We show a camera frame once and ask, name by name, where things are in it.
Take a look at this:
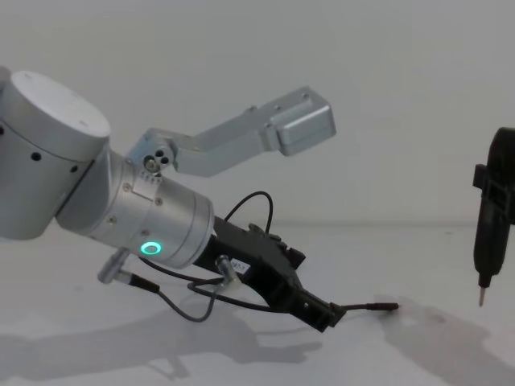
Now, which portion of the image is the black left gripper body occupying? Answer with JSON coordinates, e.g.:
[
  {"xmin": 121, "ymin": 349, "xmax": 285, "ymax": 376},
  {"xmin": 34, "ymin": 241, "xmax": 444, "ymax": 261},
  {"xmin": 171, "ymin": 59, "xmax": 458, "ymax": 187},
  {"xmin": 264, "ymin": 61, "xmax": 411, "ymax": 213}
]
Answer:
[{"xmin": 192, "ymin": 216, "xmax": 307, "ymax": 311}]

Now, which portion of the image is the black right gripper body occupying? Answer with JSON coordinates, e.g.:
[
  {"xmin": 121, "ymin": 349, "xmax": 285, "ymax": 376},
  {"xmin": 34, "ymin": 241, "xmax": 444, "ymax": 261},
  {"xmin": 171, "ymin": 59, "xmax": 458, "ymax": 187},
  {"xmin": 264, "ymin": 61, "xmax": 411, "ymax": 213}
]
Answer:
[{"xmin": 471, "ymin": 127, "xmax": 515, "ymax": 227}]

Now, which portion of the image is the white table cloth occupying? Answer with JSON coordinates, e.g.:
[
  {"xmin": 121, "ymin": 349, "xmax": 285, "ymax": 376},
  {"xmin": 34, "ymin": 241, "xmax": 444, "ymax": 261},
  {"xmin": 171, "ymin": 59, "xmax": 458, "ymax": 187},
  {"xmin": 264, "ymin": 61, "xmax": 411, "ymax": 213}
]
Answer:
[{"xmin": 0, "ymin": 220, "xmax": 515, "ymax": 386}]

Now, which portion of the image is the thin dark gripper cable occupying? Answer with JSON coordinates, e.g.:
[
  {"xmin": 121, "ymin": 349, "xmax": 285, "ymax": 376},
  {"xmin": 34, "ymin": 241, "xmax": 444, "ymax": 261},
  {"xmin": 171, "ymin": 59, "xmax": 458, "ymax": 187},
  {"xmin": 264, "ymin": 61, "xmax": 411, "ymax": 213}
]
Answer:
[{"xmin": 97, "ymin": 191, "xmax": 335, "ymax": 322}]

